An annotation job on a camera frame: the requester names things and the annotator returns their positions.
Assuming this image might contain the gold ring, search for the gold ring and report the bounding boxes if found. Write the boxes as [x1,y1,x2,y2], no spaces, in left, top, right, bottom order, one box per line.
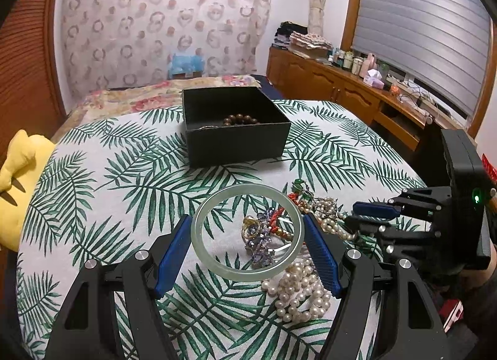
[241,217,261,240]

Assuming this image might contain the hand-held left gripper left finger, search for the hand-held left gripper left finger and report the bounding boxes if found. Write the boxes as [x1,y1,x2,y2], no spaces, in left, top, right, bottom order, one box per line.
[44,214,195,360]

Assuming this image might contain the large white pearl necklace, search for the large white pearl necklace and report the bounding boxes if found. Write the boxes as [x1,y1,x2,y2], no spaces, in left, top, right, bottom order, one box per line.
[261,259,332,324]

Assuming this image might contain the purple crystal bracelet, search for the purple crystal bracelet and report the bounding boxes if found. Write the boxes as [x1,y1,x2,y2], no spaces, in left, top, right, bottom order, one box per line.
[248,208,288,269]

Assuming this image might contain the brown wooden bead bracelet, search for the brown wooden bead bracelet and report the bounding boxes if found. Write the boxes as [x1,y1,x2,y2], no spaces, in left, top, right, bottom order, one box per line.
[222,112,262,127]

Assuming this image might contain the pale green jade bangle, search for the pale green jade bangle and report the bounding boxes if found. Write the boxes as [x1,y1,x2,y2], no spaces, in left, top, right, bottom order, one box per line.
[191,184,305,282]

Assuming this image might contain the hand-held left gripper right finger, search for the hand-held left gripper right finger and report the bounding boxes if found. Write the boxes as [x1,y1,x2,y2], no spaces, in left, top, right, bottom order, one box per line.
[303,212,447,360]

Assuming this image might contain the yellow plush toy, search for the yellow plush toy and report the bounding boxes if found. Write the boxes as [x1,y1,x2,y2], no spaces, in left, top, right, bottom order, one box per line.
[0,129,57,252]

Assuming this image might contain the white power strip with cables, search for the white power strip with cables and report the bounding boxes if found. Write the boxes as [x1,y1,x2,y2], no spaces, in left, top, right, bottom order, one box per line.
[388,76,463,120]

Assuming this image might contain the wooden slatted wardrobe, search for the wooden slatted wardrobe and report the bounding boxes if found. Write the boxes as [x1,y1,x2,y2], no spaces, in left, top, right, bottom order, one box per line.
[0,0,66,166]

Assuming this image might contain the floral blanket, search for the floral blanket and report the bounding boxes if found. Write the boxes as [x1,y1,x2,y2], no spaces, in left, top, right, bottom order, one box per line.
[50,74,265,139]

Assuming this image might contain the blue plush toy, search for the blue plush toy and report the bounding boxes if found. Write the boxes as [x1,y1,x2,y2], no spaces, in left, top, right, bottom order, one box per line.
[169,49,206,75]

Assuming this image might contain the pink tissue box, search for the pink tissue box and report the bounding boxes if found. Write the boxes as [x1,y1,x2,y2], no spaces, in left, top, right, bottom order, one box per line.
[363,70,385,89]

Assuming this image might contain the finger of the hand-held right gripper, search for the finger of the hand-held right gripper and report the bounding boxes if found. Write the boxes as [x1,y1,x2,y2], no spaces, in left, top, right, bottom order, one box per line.
[345,215,453,267]
[353,187,453,224]

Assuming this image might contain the small white pearl necklace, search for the small white pearl necklace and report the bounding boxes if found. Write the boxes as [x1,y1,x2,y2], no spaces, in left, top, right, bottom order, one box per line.
[311,197,360,243]

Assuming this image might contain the group of cosmetic bottles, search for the group of cosmetic bottles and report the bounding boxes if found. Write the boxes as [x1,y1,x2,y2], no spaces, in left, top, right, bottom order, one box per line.
[328,48,379,77]

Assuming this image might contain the black cardboard box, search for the black cardboard box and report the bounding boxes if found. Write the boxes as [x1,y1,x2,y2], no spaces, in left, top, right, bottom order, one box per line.
[182,86,292,169]

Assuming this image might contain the grey window blind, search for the grey window blind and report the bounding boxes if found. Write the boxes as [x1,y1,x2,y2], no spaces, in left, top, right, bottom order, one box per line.
[351,0,492,118]

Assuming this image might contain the wooden dresser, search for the wooden dresser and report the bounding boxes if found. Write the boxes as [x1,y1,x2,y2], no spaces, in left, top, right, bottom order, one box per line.
[266,45,467,151]

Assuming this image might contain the green bead jewelry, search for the green bead jewelry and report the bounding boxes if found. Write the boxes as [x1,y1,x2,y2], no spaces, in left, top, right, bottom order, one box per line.
[291,179,315,202]

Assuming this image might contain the dark blue bed sheet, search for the dark blue bed sheet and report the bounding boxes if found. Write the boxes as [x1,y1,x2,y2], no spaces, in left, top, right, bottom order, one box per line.
[248,74,288,100]

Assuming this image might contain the dark folded clothes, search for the dark folded clothes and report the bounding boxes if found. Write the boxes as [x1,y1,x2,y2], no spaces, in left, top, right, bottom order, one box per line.
[274,22,309,50]

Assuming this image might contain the green leaf print cloth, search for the green leaf print cloth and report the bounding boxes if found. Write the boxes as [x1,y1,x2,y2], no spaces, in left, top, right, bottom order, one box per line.
[16,99,431,360]

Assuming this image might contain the circle patterned curtain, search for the circle patterned curtain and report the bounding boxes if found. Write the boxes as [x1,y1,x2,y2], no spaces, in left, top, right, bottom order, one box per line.
[58,0,272,98]

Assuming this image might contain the floral folded cloth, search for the floral folded cloth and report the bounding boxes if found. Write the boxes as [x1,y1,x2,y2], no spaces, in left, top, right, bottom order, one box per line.
[289,31,335,59]

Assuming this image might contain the red coral bracelet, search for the red coral bracelet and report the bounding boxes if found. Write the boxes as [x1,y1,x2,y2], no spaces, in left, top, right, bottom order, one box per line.
[268,195,311,242]

